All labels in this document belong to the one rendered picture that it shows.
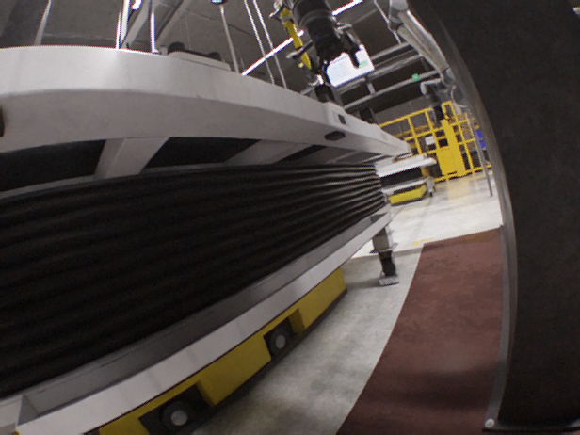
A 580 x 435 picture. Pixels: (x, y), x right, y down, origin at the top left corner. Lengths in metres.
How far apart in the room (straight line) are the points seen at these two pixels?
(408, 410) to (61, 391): 0.79
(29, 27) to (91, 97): 0.19
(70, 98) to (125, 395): 0.40
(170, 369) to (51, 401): 0.28
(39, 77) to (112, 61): 0.09
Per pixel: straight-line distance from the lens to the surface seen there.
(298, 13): 0.75
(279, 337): 1.11
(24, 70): 0.31
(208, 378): 0.85
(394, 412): 0.76
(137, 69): 0.32
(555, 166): 0.43
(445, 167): 10.58
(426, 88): 2.08
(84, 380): 0.56
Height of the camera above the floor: 0.60
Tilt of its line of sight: 2 degrees down
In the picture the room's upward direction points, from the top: 16 degrees counter-clockwise
